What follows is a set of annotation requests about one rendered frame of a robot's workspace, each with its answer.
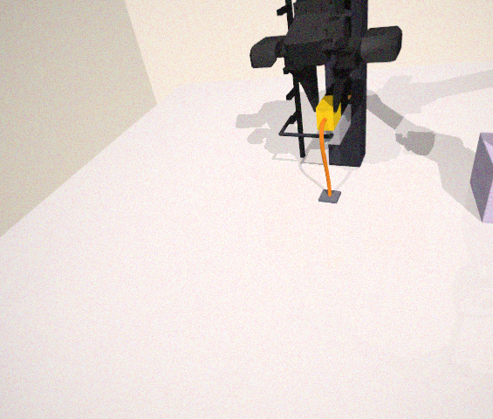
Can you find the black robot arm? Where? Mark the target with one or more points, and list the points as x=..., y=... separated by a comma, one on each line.
x=314, y=35

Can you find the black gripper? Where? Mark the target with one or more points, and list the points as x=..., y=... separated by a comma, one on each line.
x=380, y=44

